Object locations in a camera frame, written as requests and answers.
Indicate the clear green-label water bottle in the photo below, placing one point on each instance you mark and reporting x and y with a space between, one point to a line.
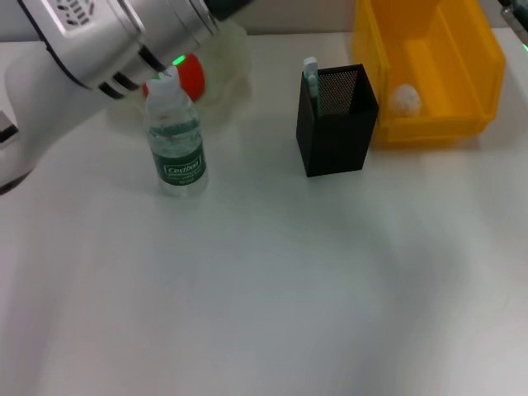
177 144

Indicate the white paper ball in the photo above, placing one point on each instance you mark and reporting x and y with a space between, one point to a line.
406 100

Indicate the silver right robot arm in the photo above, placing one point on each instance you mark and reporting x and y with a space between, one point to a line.
517 20

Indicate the black mesh pen holder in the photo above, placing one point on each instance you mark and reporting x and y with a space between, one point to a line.
334 144

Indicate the green glass fruit bowl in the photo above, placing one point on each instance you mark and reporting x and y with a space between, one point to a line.
231 74

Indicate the green pen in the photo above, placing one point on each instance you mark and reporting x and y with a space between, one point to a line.
312 82

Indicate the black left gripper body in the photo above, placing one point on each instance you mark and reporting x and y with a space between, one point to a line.
229 7

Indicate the yellow plastic bin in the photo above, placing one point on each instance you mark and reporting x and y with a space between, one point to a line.
433 62

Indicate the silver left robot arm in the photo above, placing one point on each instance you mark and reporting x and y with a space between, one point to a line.
82 49

